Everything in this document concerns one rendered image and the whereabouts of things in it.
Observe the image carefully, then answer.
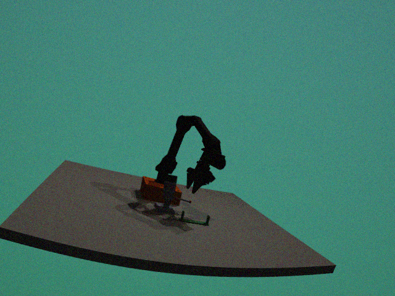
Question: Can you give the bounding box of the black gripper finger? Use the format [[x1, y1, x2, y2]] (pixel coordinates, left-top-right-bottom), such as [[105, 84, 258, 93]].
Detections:
[[192, 179, 207, 194], [186, 173, 196, 189]]

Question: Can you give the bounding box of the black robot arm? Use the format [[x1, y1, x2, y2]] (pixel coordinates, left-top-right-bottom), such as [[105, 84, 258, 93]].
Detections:
[[155, 115, 226, 184]]

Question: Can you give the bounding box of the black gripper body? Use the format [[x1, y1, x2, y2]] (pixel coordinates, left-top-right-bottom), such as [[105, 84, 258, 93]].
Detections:
[[187, 160, 210, 184]]

